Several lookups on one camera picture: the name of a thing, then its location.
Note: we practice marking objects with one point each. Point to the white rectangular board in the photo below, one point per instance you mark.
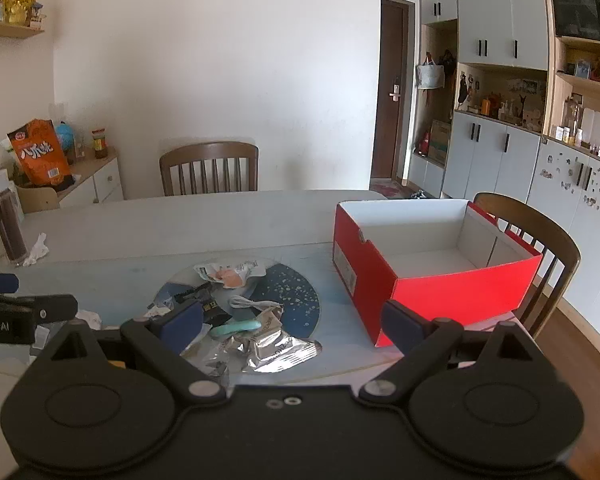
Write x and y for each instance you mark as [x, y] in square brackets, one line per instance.
[593, 126]

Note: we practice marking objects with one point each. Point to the small blue globe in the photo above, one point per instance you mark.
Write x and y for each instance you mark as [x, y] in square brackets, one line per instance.
[64, 136]

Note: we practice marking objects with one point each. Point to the white wall cabinet unit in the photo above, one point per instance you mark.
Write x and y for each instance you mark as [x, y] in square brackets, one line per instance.
[490, 10]

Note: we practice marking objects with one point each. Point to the silver foil packet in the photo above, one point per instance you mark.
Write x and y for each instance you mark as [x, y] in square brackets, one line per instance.
[275, 350]

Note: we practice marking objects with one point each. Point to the dark filled glass jar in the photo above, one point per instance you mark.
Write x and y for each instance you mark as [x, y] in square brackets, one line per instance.
[10, 230]

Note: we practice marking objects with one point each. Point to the black snack packet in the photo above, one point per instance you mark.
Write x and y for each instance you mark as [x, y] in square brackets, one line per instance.
[215, 312]

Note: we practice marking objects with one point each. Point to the mint green plastic tool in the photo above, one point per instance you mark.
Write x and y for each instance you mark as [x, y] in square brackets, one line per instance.
[235, 329]

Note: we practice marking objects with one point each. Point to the white sideboard cabinet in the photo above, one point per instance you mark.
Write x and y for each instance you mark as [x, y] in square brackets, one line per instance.
[105, 180]

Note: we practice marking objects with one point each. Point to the crumpled white tissue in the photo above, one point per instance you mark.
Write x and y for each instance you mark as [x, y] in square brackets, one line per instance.
[37, 250]

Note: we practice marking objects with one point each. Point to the wooden wall shelf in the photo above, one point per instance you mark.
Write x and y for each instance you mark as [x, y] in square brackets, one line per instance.
[10, 29]

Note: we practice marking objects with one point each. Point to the yellow label sauce bottle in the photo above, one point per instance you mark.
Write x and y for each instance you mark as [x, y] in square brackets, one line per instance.
[100, 146]

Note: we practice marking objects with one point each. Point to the white sausage snack packet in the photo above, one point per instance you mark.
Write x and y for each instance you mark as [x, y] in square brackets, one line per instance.
[230, 276]

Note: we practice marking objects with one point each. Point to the orange bottle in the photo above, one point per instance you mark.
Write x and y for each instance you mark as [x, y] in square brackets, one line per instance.
[487, 107]

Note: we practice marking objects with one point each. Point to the orange snack bag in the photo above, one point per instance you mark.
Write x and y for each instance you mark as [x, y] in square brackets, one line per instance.
[40, 152]

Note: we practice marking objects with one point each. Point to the cardboard box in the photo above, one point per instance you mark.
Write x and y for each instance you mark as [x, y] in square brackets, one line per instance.
[439, 142]

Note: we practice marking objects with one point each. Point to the brown door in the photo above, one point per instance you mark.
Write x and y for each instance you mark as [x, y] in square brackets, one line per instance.
[387, 60]

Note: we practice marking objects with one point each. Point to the grey tote bag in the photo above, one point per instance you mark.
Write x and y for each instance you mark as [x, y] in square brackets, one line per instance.
[430, 76]

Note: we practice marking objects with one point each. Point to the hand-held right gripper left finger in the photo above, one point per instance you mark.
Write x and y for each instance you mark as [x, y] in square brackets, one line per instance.
[180, 327]

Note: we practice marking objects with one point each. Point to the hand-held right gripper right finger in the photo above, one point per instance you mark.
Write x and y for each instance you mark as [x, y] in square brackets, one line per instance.
[402, 327]

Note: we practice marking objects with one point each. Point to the red shoebox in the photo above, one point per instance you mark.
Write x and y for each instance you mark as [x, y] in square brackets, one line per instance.
[455, 295]

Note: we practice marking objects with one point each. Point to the wooden chair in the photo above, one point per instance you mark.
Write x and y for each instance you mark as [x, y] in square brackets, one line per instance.
[565, 255]
[207, 151]

